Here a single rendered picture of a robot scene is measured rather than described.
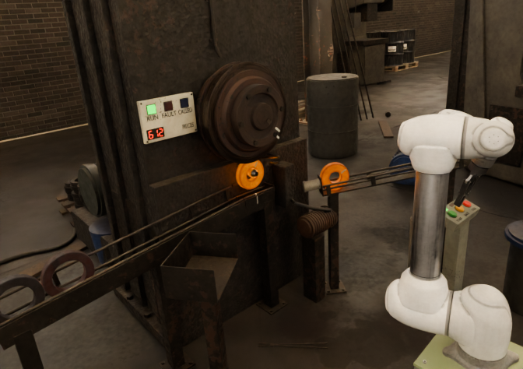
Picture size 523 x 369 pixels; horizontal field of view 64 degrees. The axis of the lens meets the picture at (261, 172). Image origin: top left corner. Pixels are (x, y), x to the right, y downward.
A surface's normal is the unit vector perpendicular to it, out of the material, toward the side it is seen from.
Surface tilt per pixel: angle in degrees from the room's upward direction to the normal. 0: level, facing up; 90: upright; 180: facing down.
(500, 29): 90
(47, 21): 90
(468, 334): 93
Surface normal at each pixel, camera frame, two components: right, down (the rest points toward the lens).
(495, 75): -0.89, 0.21
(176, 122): 0.65, 0.22
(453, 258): -0.75, 0.27
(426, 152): -0.59, 0.34
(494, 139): -0.33, 0.08
